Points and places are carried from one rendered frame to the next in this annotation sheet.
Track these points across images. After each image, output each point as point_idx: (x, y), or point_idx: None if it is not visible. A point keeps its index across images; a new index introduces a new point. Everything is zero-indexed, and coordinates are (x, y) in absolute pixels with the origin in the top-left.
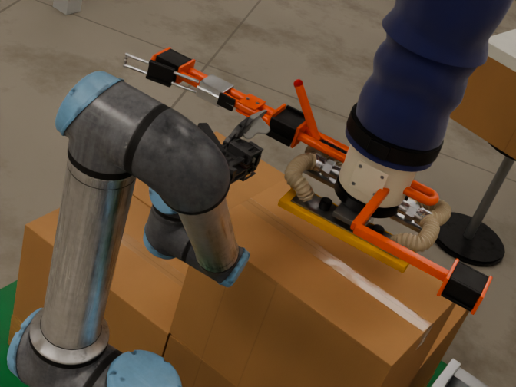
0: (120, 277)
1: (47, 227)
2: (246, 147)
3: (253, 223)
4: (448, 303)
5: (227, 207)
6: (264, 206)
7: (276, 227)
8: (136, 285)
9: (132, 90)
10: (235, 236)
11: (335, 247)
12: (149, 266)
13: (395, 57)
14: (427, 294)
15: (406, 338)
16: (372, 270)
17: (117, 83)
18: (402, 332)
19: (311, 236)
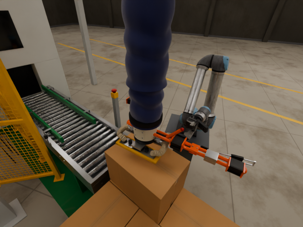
0: (204, 209)
1: None
2: (191, 120)
3: (173, 166)
4: (111, 147)
5: (193, 82)
6: (170, 176)
7: (165, 166)
8: (198, 206)
9: (219, 55)
10: (178, 159)
11: (144, 161)
12: (197, 219)
13: None
14: (117, 149)
15: (130, 135)
16: (133, 154)
17: (222, 56)
18: (130, 136)
19: (153, 165)
